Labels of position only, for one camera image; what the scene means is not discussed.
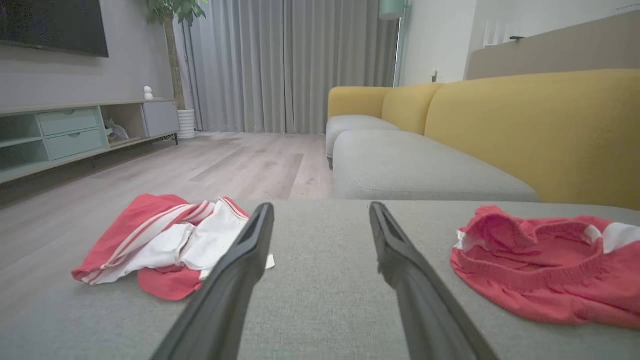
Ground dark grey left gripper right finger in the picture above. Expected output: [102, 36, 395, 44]
[369, 201, 501, 360]

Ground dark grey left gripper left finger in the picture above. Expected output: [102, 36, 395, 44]
[150, 202, 275, 360]

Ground red and white jersey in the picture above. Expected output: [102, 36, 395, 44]
[71, 194, 276, 302]

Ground red shorts with white trim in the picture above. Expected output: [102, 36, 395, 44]
[450, 205, 640, 331]

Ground white ribbed plant pot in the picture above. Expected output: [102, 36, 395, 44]
[177, 109, 197, 140]

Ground grey plush toy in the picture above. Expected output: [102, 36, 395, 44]
[103, 119, 130, 142]

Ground yellow and grey sofa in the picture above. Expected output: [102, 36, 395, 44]
[325, 69, 640, 211]

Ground pale green television cabinet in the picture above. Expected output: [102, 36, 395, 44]
[0, 99, 181, 185]

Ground grey curtain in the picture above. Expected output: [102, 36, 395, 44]
[175, 0, 401, 135]

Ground green potted tree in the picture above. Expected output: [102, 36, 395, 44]
[145, 0, 210, 111]

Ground teal floor lamp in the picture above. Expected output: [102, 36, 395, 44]
[378, 0, 408, 88]

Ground black flat screen television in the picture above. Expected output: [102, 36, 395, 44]
[0, 0, 110, 58]

